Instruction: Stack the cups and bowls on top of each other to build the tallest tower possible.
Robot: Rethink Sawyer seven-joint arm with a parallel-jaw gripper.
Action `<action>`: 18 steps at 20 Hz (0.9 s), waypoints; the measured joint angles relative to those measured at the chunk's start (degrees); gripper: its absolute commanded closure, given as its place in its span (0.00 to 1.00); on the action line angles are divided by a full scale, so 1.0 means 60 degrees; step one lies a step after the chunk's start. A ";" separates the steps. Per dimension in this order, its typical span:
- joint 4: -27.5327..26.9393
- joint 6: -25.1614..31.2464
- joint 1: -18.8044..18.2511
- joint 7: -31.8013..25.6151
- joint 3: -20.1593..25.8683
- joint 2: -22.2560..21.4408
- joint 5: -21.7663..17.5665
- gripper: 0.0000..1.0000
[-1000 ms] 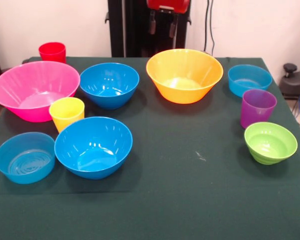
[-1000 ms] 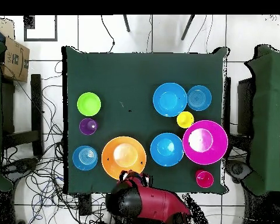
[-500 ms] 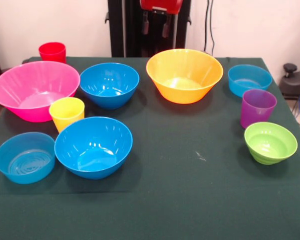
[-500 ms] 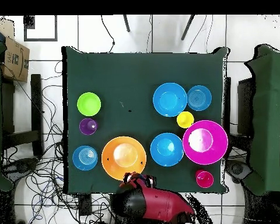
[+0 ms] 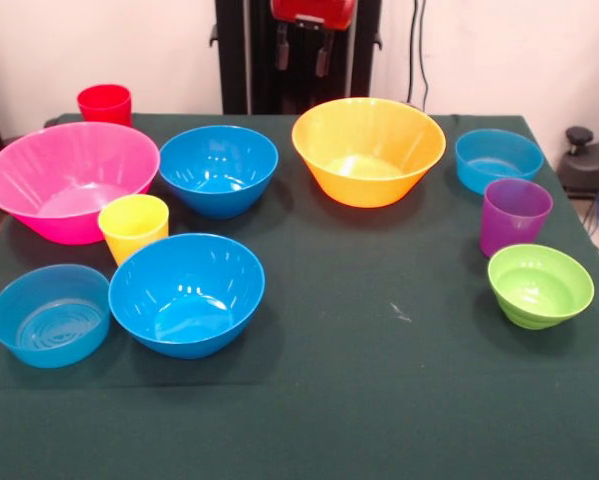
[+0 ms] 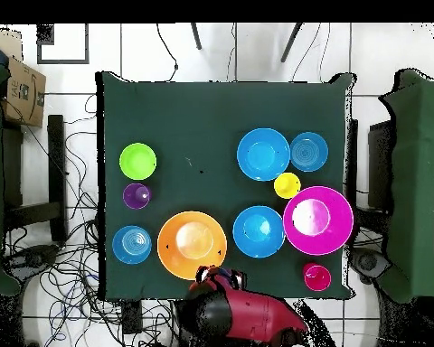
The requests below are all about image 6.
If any green plastic bowl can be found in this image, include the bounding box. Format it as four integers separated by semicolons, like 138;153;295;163
118;142;158;182

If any yellow plastic cup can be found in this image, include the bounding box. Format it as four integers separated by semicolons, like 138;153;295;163
273;172;302;201

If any purple plastic cup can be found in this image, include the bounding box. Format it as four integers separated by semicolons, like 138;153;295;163
121;183;153;211

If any translucent blue shallow bowl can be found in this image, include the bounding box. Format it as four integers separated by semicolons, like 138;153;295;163
111;224;153;266
288;131;329;174

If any cardboard box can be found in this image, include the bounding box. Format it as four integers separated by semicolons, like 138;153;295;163
0;55;47;128

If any thin black cable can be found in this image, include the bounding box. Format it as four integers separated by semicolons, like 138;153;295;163
156;23;179;82

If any red plastic cup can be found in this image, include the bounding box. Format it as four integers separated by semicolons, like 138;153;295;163
302;262;333;293

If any black stool frame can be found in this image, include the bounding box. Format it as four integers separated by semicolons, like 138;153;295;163
1;114;69;244

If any large orange plastic bowl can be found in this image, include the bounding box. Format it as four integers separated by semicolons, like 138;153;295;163
156;210;228;282

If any dark grey tripod leg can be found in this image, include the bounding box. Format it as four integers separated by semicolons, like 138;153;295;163
279;23;304;63
190;23;203;51

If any black table foot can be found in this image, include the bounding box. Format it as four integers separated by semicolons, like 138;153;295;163
120;299;144;335

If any large pink plastic bowl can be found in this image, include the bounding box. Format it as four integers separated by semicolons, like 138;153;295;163
282;185;354;257

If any dark green table cloth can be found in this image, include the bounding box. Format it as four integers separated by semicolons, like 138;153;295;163
95;70;357;302

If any blue plastic bowl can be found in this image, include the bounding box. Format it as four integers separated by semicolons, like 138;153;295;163
236;127;291;183
231;204;287;259

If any tangle of floor cables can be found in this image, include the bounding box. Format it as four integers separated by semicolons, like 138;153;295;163
3;93;175;347

